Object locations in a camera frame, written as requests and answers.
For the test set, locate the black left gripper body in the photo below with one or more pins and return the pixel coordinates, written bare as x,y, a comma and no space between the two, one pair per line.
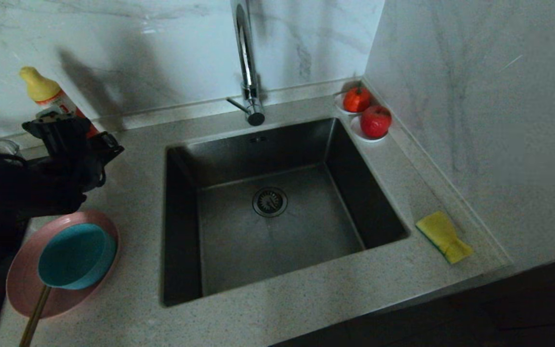
70,168

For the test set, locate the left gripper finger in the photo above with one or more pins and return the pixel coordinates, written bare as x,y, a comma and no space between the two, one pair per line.
63,130
107,148

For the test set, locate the yellow dish soap bottle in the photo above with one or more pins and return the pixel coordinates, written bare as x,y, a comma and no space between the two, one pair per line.
46,91

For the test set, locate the stainless steel sink basin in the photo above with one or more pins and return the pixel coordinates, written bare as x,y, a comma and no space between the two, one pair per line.
239,241

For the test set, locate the chrome faucet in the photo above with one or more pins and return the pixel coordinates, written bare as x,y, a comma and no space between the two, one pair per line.
247,62

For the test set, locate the yellow sponge green backing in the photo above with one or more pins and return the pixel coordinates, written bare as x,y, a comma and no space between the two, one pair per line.
442,235

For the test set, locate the teal bowl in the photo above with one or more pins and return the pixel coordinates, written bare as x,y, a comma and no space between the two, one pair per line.
72,255

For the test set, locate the pink plate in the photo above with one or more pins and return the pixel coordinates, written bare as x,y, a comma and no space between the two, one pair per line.
22,284

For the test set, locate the wooden stick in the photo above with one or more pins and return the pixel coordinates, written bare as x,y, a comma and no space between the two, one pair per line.
34,318

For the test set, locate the round metal drain strainer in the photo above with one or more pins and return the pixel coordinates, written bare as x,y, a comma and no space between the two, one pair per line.
270,202

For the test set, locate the small white saucer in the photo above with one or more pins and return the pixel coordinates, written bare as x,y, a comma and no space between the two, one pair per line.
338,106
356,131

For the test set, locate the orange-red tomato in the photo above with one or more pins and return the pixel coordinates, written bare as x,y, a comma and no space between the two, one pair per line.
356,99

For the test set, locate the red apple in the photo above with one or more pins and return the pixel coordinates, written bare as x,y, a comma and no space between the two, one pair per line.
375,121

